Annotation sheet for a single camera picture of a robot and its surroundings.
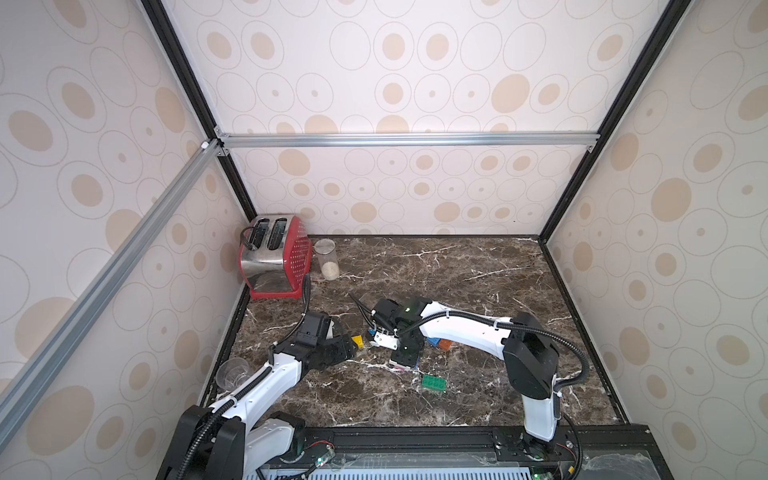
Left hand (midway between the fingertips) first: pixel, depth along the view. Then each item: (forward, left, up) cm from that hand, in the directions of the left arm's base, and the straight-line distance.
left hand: (357, 348), depth 85 cm
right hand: (0, -16, -1) cm, 16 cm away
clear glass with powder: (+29, +12, +9) cm, 33 cm away
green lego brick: (-8, -22, -4) cm, 24 cm away
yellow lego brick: (+3, 0, -1) cm, 3 cm away
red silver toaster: (+23, +26, +13) cm, 37 cm away
